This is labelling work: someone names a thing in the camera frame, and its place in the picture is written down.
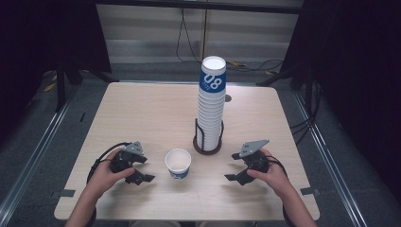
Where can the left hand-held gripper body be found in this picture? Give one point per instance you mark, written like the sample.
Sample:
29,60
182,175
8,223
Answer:
134,148

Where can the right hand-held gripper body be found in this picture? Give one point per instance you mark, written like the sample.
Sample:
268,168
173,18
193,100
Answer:
250,147

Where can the blue banded paper cup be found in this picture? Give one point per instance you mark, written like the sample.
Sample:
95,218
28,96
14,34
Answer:
178,162

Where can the stack of white paper cups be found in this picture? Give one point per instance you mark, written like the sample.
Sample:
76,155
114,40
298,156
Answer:
210,107

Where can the person's right hand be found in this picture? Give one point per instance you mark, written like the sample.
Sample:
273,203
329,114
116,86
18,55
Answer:
274,178

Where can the person's left hand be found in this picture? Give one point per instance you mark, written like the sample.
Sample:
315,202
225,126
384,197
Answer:
102,176

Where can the round table grommet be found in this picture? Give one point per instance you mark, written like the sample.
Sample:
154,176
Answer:
229,98

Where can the grey tape piece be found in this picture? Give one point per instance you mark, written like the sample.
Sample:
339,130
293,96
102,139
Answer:
309,191
66,193

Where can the black stand leg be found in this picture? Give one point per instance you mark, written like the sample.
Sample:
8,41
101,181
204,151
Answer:
274,78

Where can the yellow floor tape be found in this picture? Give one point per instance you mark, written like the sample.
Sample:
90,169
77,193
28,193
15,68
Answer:
49,87
236,64

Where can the black metal stand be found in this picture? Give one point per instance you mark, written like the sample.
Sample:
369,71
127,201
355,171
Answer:
60,91

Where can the black curtain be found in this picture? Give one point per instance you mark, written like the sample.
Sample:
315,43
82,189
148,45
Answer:
31,38
362,63

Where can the black overhead beam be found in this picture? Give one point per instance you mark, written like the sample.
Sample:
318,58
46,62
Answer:
189,5

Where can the metal floor rail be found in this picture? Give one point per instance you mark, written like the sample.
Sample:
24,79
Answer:
31,160
334,170

